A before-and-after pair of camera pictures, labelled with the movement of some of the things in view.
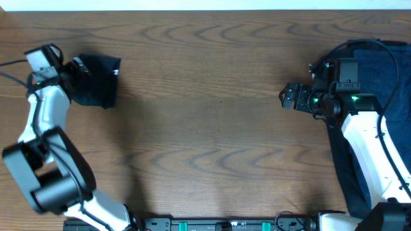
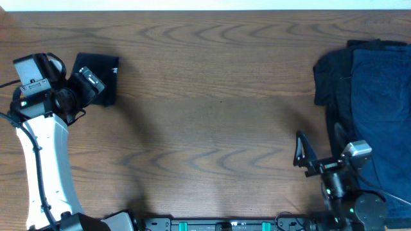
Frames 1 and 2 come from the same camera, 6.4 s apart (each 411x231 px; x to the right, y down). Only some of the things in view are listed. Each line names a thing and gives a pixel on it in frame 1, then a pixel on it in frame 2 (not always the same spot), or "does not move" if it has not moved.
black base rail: x=285 y=222 does not move
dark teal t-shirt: x=97 y=89 does not move
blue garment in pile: x=377 y=78 does not move
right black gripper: x=304 y=90 -> x=323 y=167
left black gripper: x=74 y=72 -> x=87 y=94
